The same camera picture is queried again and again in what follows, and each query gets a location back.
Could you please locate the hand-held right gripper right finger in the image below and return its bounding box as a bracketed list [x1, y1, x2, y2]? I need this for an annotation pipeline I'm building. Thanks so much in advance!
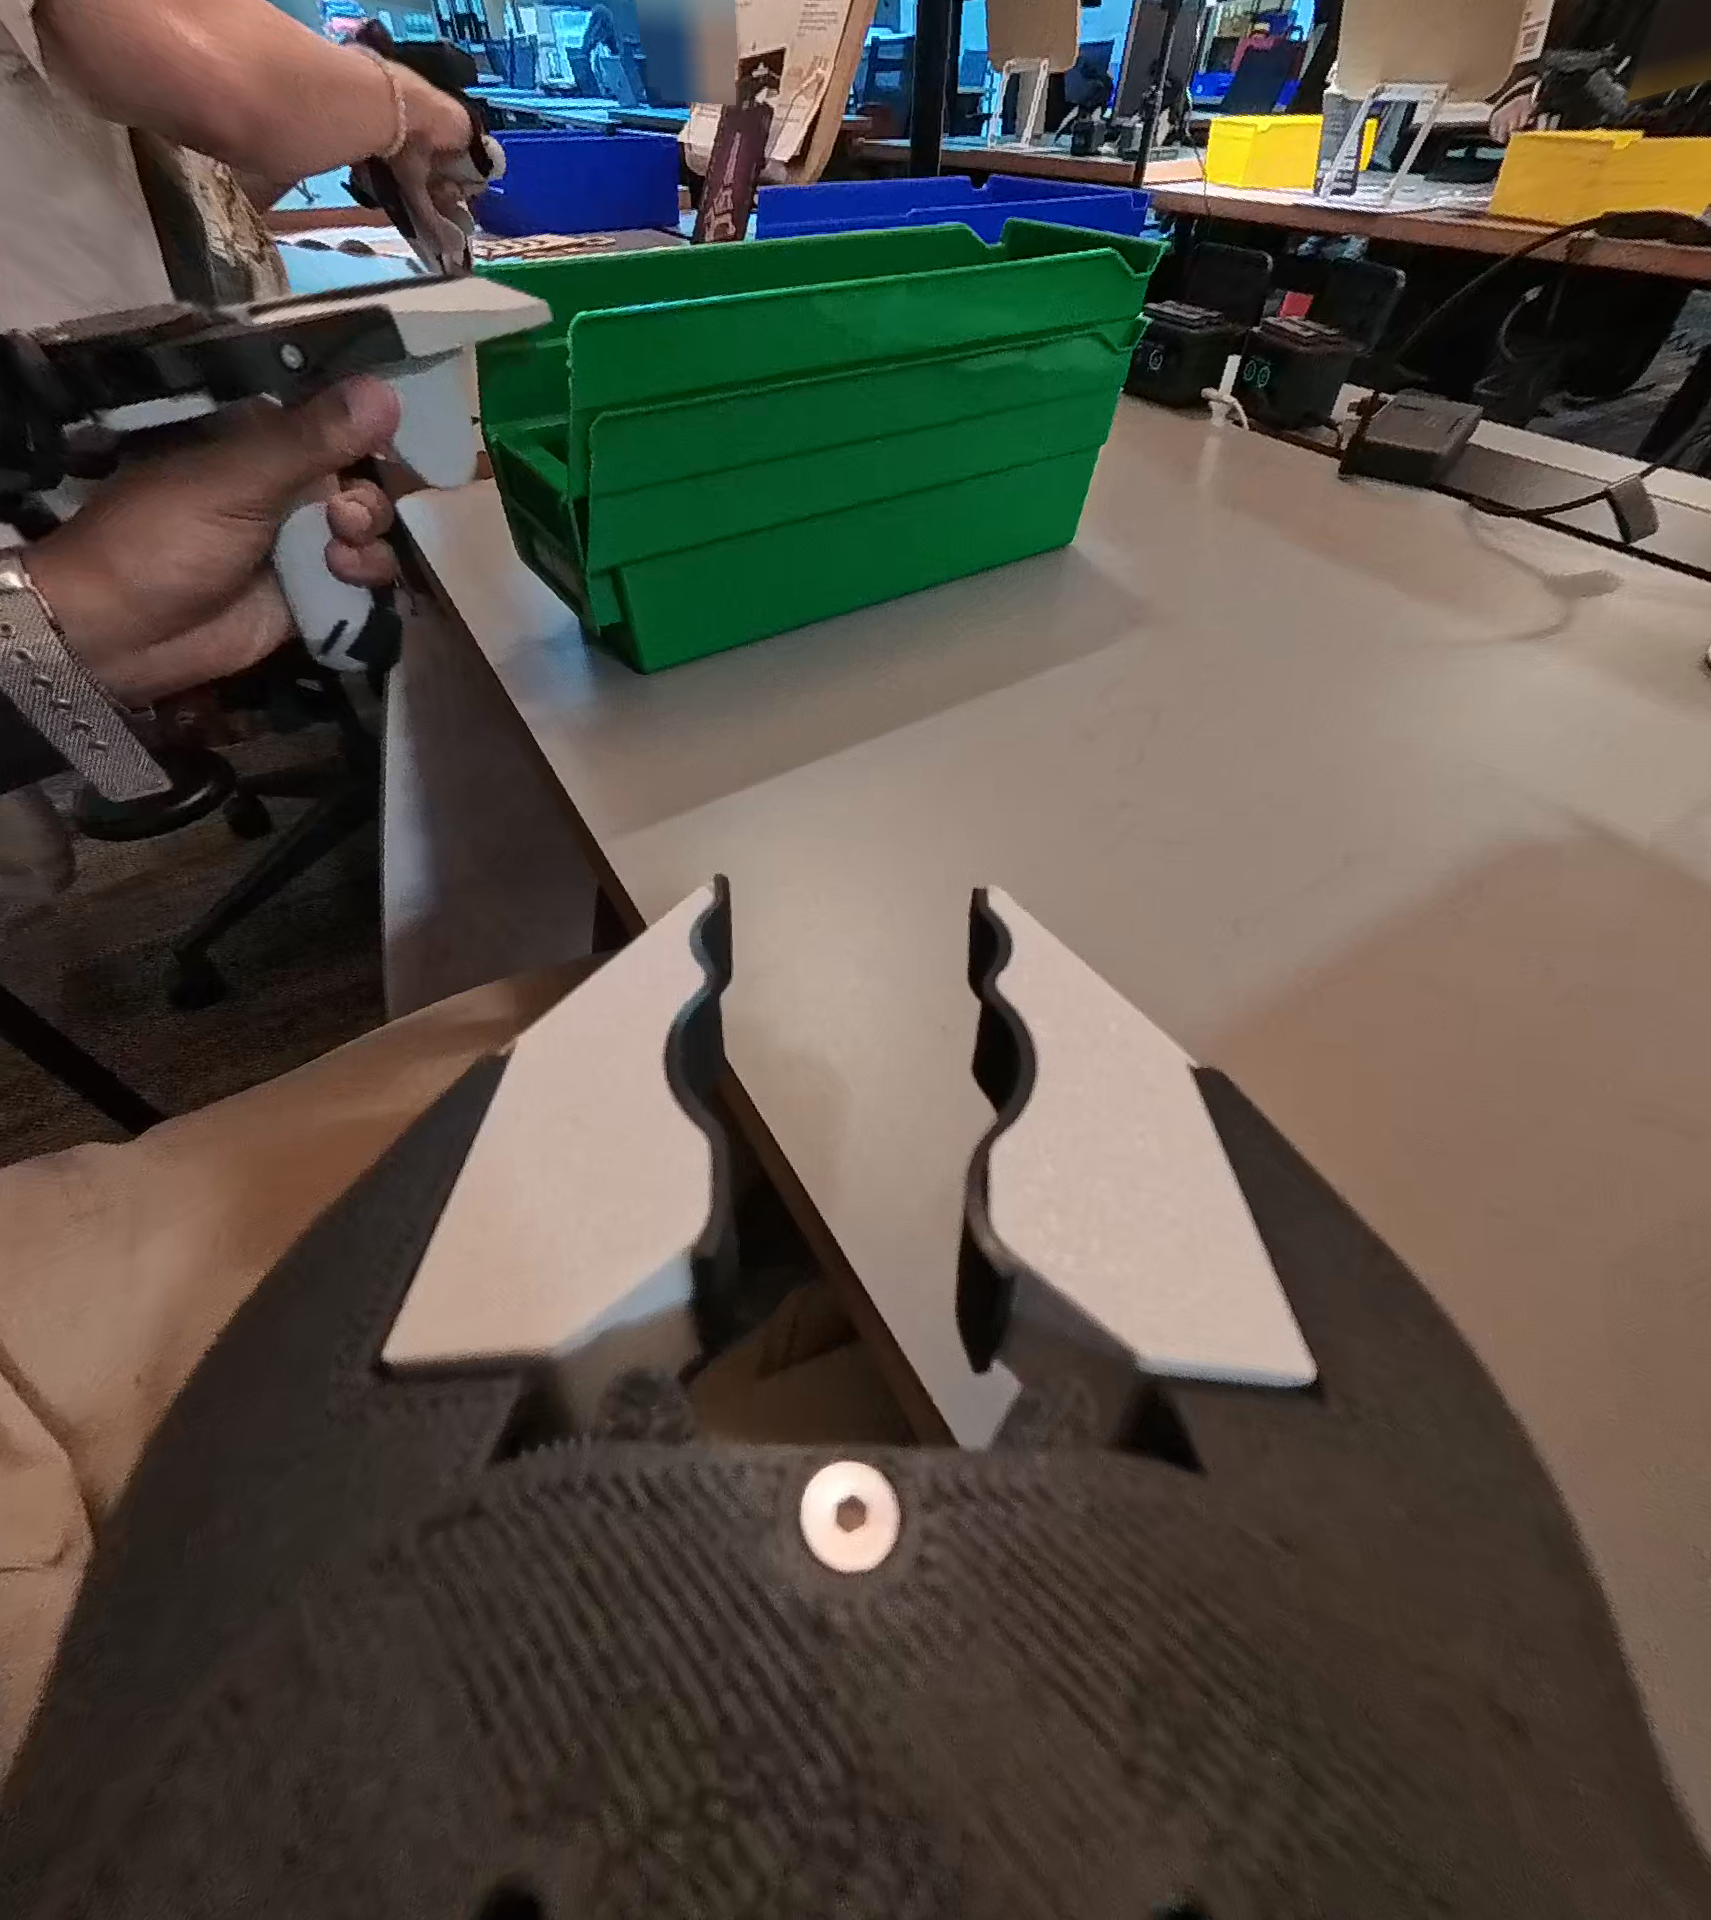
[954, 882, 1321, 1391]

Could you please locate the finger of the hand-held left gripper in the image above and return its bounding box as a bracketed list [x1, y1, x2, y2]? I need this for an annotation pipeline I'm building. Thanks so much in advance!
[244, 275, 558, 370]

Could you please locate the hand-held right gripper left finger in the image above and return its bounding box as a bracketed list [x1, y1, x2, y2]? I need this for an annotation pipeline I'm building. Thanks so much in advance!
[376, 876, 740, 1422]

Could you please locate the another person's forearm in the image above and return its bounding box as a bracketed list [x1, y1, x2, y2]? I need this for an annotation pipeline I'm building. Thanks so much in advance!
[38, 0, 414, 160]

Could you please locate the grey desk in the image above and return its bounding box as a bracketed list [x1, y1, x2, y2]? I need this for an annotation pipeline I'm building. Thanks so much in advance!
[382, 382, 1711, 1878]

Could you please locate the person's left hand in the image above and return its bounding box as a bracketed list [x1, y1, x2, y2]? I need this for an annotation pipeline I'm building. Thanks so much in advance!
[22, 375, 408, 708]

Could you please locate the brown printed packet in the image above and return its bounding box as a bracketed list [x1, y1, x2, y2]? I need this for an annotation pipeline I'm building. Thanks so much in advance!
[690, 53, 770, 247]

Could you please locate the metal wrist watch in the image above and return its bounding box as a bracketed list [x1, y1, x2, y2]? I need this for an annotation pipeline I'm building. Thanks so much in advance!
[0, 544, 178, 808]

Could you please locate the black office chair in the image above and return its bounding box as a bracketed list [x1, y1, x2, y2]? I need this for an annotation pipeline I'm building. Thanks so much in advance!
[76, 666, 400, 1010]

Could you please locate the large blue bin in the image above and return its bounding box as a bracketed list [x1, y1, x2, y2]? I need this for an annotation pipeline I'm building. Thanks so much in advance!
[754, 172, 1157, 247]

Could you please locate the black battery charger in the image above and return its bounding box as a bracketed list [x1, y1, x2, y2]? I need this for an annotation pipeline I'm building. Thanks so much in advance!
[1233, 315, 1363, 432]
[1132, 296, 1253, 410]

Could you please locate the black power adapter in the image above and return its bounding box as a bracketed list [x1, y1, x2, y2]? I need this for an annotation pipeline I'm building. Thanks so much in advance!
[1337, 390, 1487, 487]

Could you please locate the yellow bin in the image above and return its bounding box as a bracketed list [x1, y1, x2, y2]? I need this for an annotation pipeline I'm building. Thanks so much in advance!
[1487, 131, 1711, 229]
[1203, 114, 1377, 193]

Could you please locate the long wooden table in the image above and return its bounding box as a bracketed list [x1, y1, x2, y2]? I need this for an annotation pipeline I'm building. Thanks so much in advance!
[856, 134, 1711, 291]

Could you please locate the black cable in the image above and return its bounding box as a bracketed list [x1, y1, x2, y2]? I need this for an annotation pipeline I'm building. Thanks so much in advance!
[1455, 211, 1711, 546]

